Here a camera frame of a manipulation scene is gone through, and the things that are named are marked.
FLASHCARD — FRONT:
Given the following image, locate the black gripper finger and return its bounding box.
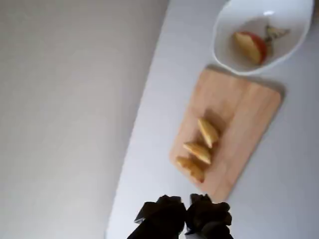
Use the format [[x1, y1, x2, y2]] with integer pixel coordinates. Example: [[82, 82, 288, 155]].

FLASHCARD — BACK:
[[184, 193, 232, 239], [127, 195, 187, 239]]

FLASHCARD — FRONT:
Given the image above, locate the apple slice with red skin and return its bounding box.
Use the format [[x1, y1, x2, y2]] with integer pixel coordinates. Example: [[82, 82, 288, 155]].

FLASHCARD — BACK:
[[233, 31, 269, 66]]

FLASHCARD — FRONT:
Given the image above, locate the large apple slice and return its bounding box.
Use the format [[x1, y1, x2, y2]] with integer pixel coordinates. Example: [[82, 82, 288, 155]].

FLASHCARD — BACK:
[[175, 156, 206, 184]]

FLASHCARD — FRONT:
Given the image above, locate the flat thin apple slice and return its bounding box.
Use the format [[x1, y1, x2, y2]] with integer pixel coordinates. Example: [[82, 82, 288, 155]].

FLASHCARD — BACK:
[[183, 141, 212, 165]]

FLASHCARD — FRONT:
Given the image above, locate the small rounded apple slice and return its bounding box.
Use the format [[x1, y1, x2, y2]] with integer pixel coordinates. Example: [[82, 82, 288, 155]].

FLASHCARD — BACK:
[[197, 118, 220, 149]]

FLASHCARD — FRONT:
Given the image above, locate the wooden cutting board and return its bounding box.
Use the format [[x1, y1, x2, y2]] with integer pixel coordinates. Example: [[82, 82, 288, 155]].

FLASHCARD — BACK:
[[168, 67, 286, 201]]

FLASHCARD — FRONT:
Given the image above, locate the white ceramic bowl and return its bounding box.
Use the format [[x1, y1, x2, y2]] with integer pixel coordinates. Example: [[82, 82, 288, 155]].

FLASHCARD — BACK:
[[211, 0, 315, 75]]

